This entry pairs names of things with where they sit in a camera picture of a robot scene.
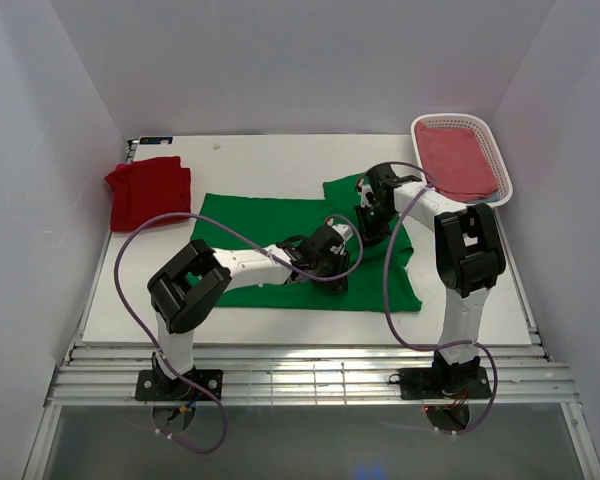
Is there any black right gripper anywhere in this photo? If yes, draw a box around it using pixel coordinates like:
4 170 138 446
354 203 397 252

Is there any green t shirt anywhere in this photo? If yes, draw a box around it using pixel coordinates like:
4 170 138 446
189 172 424 315

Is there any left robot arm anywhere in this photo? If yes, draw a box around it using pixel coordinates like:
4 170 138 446
148 224 354 400

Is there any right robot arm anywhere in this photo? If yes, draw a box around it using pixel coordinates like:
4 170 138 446
355 162 506 398

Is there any pink t shirt in basket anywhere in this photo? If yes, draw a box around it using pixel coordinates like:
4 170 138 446
415 122 498 203

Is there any light blue t shirt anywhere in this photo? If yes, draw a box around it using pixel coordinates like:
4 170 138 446
471 193 500 204

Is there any white perforated plastic basket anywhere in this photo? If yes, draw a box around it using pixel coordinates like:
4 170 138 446
411 113 513 208

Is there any folded red t shirt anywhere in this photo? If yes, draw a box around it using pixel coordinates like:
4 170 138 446
104 156 191 233

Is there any blue label sticker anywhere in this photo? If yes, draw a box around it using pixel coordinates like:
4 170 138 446
139 136 173 145

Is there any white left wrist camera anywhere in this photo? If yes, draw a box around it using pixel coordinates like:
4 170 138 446
328 224 353 254

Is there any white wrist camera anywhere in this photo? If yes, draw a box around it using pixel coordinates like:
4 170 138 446
328 224 353 254
355 181 376 208

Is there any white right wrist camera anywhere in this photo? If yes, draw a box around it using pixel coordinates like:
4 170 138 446
355 181 376 208

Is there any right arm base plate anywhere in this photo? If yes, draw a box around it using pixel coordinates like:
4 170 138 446
388 367 492 400

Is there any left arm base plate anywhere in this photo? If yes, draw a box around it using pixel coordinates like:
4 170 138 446
134 368 224 402

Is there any aluminium rail frame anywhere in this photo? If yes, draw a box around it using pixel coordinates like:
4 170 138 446
24 335 600 479

